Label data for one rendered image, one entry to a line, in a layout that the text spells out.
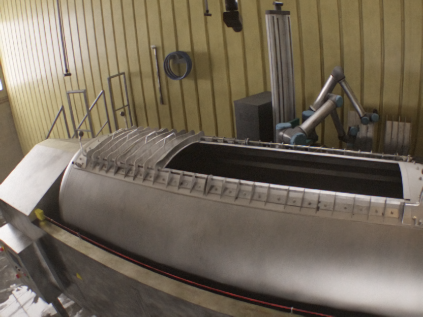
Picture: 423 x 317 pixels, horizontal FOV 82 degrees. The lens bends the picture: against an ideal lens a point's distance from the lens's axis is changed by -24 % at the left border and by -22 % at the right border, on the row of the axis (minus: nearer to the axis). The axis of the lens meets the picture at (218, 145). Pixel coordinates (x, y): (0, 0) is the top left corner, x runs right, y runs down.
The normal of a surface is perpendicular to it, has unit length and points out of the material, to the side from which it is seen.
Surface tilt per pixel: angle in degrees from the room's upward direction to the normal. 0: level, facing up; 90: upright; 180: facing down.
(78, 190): 50
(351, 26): 90
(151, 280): 2
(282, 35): 90
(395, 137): 74
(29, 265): 90
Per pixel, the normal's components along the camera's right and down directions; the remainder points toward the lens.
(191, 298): -0.09, -0.93
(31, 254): 0.89, 0.09
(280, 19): 0.68, 0.22
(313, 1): -0.44, 0.37
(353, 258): -0.40, -0.27
